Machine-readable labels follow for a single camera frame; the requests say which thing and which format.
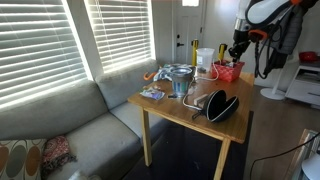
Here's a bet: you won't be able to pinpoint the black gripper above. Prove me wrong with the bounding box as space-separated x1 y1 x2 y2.
229 29 252 65

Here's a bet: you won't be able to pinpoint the red woven basket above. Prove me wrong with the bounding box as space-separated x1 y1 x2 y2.
211 59 246 83

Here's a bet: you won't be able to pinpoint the small wooden block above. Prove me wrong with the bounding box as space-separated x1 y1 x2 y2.
193 93 210 108

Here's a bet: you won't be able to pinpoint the clear plastic container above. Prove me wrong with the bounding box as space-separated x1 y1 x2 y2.
195 47 216 74

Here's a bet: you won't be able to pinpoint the white floor stand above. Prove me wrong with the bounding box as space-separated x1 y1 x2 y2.
259 64 287 101

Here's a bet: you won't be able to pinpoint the black open glasses case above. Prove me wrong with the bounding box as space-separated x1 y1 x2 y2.
191 89 240 123

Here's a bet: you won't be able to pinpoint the white entrance door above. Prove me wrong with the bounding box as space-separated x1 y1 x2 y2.
172 0 207 65

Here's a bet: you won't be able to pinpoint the grey striped tumbler cup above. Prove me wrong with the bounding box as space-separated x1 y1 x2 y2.
169 66 195 99

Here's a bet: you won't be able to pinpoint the dark hanging jacket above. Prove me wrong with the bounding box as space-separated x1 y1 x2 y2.
266 0 320 78

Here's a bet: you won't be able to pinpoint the light wooden table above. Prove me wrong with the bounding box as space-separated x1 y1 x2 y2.
127 64 256 180

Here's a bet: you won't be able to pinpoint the red object on cabinet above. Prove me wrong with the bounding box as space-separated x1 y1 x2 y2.
298 51 320 64

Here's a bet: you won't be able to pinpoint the white shelf cabinet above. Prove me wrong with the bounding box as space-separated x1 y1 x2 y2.
285 62 320 109

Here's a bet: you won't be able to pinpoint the small printed packet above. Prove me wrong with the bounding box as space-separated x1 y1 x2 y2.
139 87 166 101

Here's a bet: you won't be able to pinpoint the dark floor rug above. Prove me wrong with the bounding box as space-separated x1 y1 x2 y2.
122 111 255 180

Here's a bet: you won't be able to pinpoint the white window blinds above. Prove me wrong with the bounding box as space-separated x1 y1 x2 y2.
0 0 88 111
84 0 156 74

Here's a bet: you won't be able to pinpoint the grey corner sofa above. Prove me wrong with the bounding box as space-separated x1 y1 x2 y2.
0 59 174 180

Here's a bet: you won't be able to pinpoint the red paisley cloth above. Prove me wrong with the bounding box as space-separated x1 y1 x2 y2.
40 134 78 178

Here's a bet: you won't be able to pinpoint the colourful patterned cushion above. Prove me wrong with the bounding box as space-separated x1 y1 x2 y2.
0 138 48 180

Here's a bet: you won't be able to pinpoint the yellow post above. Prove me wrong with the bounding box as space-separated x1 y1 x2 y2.
191 39 200 67
217 43 229 65

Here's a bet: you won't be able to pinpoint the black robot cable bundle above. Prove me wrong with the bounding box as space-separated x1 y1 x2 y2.
253 31 279 80

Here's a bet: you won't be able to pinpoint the thin white cable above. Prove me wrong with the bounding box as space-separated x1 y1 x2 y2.
181 62 221 112

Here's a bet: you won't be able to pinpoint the black floor cable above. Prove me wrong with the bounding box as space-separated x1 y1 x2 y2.
249 131 320 180

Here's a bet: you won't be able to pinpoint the silver metal frame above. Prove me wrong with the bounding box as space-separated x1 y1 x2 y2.
290 129 320 180

